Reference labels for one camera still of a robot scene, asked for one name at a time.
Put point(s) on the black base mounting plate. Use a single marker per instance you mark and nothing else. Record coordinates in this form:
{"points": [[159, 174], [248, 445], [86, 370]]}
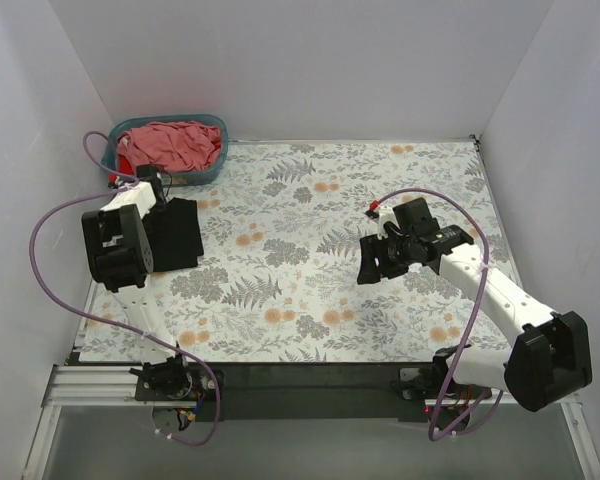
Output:
{"points": [[291, 391]]}

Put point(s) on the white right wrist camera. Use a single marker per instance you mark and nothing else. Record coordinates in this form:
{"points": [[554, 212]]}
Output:
{"points": [[386, 222]]}

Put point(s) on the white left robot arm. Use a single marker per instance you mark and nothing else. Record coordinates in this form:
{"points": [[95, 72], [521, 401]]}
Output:
{"points": [[120, 258]]}

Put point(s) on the teal plastic laundry basket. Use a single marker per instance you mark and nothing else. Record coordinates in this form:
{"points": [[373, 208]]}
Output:
{"points": [[185, 178]]}

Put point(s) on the aluminium frame rail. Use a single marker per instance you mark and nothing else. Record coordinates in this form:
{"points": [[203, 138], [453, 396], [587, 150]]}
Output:
{"points": [[92, 427]]}

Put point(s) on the red t-shirt in basket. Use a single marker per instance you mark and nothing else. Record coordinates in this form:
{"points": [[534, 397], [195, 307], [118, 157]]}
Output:
{"points": [[123, 166]]}

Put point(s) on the floral patterned table cover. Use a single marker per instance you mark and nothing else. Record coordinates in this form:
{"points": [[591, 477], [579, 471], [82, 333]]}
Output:
{"points": [[281, 226]]}

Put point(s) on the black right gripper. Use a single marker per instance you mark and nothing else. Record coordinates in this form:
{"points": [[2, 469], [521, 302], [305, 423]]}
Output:
{"points": [[383, 258]]}

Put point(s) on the pink crumpled t-shirt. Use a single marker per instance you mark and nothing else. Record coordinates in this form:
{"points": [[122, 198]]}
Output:
{"points": [[175, 147]]}

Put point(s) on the black t-shirt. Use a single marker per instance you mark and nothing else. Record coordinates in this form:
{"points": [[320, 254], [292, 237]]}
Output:
{"points": [[174, 235]]}

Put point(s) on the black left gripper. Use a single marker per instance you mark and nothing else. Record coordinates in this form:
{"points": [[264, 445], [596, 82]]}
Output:
{"points": [[156, 176]]}

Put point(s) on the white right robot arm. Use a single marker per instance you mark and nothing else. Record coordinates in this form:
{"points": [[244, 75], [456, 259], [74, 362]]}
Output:
{"points": [[549, 353]]}

